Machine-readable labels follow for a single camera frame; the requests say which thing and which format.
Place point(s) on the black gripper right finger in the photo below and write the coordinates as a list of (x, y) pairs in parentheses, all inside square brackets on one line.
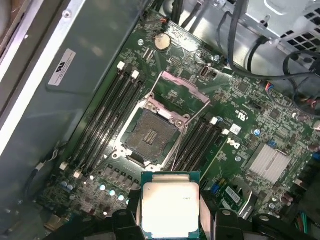
[(230, 225)]

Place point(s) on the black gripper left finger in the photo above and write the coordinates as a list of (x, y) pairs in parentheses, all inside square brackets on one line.
[(125, 225)]

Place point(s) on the silver green CPU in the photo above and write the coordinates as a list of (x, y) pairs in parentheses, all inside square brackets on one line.
[(170, 205)]

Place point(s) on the metal locking lever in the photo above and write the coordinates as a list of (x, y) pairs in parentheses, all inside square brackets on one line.
[(179, 150)]

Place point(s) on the metal socket cover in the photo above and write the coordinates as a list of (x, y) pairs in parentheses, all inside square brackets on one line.
[(186, 88)]

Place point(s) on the CPU socket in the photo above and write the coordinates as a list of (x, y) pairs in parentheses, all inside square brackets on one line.
[(150, 136)]

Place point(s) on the RAM slot white latches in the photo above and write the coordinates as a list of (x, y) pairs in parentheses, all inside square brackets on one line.
[(92, 115), (106, 124), (209, 157), (198, 147)]

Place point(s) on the silver chipset heatsink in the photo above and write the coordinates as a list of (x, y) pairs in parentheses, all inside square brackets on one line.
[(268, 163)]

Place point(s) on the RAM slot black latches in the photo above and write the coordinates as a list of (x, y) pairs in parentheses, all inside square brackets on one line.
[(113, 128), (204, 152), (99, 120), (192, 142)]

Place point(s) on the green motherboard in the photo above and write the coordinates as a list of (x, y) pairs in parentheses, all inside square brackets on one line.
[(250, 120)]

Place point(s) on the black silver PC case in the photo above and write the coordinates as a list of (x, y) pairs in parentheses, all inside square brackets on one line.
[(62, 107)]

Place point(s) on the silver USB port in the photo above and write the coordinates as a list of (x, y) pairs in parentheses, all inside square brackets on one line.
[(204, 72)]

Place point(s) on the white case sticker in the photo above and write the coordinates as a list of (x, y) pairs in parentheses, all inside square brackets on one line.
[(62, 67)]

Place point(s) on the round coin cell battery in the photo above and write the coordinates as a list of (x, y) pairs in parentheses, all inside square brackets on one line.
[(162, 42)]

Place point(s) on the silver drive cage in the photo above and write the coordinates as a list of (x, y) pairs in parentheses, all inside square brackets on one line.
[(287, 22)]

